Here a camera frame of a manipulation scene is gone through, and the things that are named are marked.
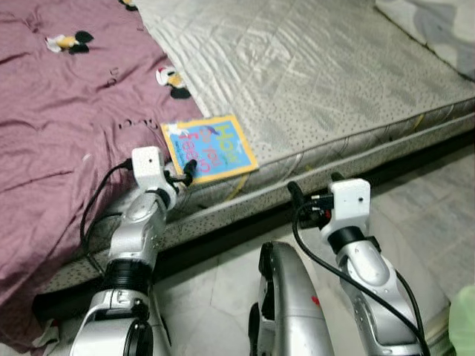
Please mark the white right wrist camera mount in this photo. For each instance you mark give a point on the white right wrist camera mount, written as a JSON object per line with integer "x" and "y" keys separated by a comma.
{"x": 349, "y": 200}

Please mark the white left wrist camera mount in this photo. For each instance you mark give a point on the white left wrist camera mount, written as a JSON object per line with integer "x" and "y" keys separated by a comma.
{"x": 148, "y": 167}

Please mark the blue yellow bordered children's book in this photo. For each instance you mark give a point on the blue yellow bordered children's book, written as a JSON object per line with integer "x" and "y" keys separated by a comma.
{"x": 211, "y": 148}

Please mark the light green plastic bag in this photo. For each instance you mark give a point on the light green plastic bag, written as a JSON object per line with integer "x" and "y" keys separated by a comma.
{"x": 464, "y": 326}

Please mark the silver robot right leg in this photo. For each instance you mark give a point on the silver robot right leg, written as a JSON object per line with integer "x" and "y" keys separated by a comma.
{"x": 289, "y": 304}

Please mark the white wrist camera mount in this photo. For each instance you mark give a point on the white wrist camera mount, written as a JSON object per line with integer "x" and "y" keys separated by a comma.
{"x": 349, "y": 200}
{"x": 148, "y": 167}

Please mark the white quilted mattress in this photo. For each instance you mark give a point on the white quilted mattress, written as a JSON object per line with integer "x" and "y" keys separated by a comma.
{"x": 312, "y": 74}

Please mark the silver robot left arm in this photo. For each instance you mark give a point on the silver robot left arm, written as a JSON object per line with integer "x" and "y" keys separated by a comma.
{"x": 141, "y": 230}

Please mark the grey upholstered bed base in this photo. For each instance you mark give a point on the grey upholstered bed base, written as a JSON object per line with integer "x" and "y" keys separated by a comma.
{"x": 401, "y": 144}

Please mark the purple cartoon print blanket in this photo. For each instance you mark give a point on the purple cartoon print blanket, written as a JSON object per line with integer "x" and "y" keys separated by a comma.
{"x": 59, "y": 111}

